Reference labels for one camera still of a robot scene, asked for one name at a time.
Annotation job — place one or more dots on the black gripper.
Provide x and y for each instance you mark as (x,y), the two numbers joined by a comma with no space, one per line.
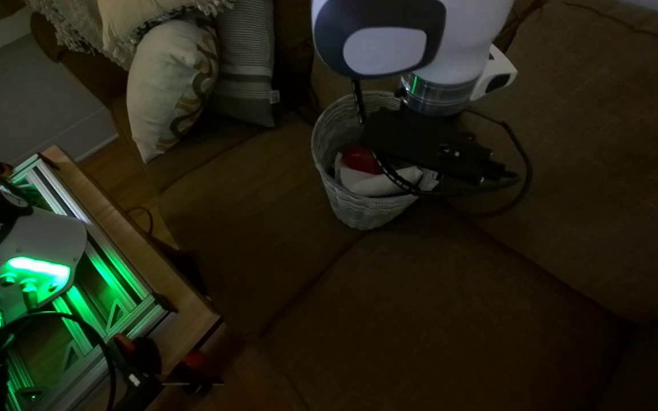
(432,144)

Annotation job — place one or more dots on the red cup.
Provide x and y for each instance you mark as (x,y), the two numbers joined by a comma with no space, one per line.
(360,159)

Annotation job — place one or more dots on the gray woven basket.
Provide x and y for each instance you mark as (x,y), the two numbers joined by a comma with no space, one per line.
(337,128)

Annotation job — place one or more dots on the white cloth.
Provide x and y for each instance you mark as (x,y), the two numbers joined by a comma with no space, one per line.
(384,184)

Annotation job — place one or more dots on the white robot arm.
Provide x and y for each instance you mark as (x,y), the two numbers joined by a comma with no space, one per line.
(446,59)

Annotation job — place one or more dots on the gray striped pillow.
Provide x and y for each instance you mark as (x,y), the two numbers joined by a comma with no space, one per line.
(246,63)

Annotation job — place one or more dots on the brown fabric sofa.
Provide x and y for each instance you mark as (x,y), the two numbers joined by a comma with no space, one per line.
(541,299)

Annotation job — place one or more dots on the white patterned pillow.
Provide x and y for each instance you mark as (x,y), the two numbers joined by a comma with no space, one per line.
(172,73)

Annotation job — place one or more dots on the cream fringed pillow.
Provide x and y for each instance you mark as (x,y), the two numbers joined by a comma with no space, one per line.
(125,24)

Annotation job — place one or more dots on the knitted cream blanket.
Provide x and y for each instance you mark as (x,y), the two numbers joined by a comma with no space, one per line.
(76,24)

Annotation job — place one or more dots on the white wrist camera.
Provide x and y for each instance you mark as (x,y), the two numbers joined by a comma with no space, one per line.
(496,73)

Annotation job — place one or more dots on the aluminium frame with green light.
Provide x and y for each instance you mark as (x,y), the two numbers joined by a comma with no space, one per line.
(104,349)

